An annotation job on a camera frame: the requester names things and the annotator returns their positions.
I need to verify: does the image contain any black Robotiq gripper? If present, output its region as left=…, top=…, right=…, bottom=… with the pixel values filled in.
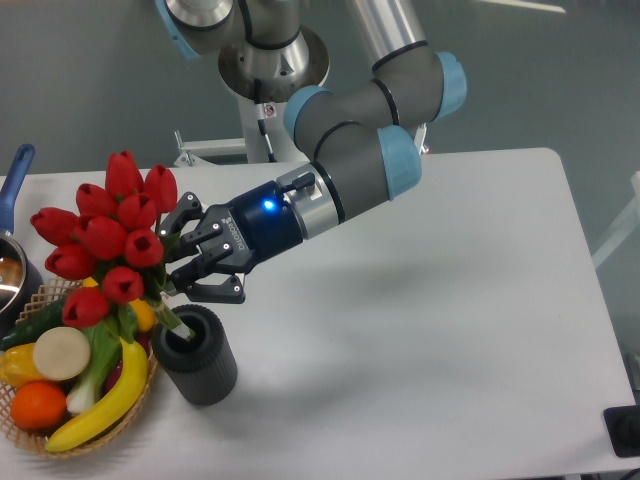
left=155, top=181, right=305, bottom=305

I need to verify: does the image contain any red tulip bouquet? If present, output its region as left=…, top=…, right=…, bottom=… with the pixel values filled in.
left=30, top=151, right=195, bottom=340

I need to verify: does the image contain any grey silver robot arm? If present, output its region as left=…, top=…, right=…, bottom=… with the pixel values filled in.
left=156, top=1, right=467, bottom=304

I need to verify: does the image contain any dark grey ribbed vase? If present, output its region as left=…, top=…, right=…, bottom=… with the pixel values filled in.
left=151, top=304, right=238, bottom=405

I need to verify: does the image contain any yellow lemon squash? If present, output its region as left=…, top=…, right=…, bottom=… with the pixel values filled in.
left=82, top=275, right=157, bottom=334

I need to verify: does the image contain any red fruit in basket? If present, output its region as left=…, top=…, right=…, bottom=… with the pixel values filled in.
left=103, top=332, right=150, bottom=394

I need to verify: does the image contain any green bok choy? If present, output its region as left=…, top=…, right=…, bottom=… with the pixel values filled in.
left=66, top=317, right=121, bottom=416

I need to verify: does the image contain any yellow banana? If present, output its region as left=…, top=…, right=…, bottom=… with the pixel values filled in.
left=45, top=339, right=148, bottom=453

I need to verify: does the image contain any woven wicker basket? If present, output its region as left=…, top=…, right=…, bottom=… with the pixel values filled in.
left=1, top=278, right=158, bottom=459

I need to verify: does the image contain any beige round disc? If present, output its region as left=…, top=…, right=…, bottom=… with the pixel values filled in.
left=32, top=327, right=91, bottom=381

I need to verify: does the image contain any green cucumber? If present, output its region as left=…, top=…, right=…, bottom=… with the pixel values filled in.
left=1, top=298, right=65, bottom=352

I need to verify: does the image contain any yellow bell pepper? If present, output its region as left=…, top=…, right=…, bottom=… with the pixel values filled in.
left=1, top=343, right=45, bottom=388

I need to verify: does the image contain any orange fruit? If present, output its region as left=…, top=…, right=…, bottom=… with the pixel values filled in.
left=10, top=381, right=67, bottom=430

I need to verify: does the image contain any black device at edge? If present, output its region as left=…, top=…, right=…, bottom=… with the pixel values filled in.
left=603, top=405, right=639, bottom=458

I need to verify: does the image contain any white table clamp bracket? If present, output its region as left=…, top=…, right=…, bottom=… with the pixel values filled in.
left=173, top=130, right=247, bottom=167

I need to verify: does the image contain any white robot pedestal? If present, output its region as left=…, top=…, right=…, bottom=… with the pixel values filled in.
left=237, top=86, right=318, bottom=163

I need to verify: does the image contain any black cable on pedestal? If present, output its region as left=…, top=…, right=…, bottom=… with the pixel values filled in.
left=252, top=78, right=277, bottom=164

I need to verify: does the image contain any blue handled saucepan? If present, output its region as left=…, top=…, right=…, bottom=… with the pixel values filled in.
left=1, top=144, right=42, bottom=336

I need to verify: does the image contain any white furniture frame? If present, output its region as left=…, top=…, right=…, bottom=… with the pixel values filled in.
left=591, top=171, right=639, bottom=269

